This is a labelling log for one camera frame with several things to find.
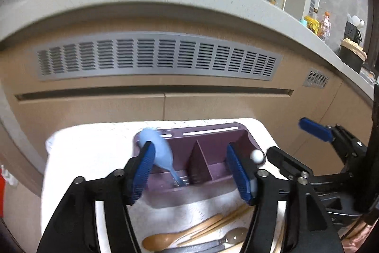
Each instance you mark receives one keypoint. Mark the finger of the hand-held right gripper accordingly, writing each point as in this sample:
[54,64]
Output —
[315,130]
[284,161]

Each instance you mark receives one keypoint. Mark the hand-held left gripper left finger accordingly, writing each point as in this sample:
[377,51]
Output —
[143,173]

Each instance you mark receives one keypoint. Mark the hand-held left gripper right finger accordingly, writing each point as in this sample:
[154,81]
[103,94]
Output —
[238,173]

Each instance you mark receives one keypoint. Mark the white plastic spoon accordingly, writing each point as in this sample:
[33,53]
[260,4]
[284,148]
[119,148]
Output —
[257,157]

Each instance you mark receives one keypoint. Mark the light blue plastic spoon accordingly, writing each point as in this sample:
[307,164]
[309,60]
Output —
[160,149]

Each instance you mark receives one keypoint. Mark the purple plastic utensil holder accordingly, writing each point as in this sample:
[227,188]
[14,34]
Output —
[207,170]

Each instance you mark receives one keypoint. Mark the brown wooden spoon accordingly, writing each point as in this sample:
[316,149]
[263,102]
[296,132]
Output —
[160,242]

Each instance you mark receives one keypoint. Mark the person's right forearm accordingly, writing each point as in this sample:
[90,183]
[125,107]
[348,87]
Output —
[364,236]

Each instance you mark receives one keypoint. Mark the small grey vent grille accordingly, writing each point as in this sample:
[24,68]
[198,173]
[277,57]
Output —
[315,78]

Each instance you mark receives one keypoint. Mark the white towel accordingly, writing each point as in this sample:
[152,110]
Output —
[88,152]

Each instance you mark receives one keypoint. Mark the beige kitchen cabinet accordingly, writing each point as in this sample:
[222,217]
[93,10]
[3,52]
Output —
[207,104]

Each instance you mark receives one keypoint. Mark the black pot with bamboo lid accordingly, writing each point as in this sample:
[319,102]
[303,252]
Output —
[351,56]

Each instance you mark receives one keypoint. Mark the clear bottle with orange cap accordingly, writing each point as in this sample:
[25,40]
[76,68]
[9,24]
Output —
[325,26]

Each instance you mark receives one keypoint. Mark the black utensil caddy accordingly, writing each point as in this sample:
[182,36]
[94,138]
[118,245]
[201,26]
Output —
[353,30]

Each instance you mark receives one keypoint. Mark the yellow bottle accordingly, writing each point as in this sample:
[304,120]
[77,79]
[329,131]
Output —
[312,22]

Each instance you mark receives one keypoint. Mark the teal cup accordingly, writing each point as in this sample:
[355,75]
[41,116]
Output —
[303,21]

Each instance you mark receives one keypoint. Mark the red object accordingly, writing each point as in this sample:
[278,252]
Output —
[2,190]

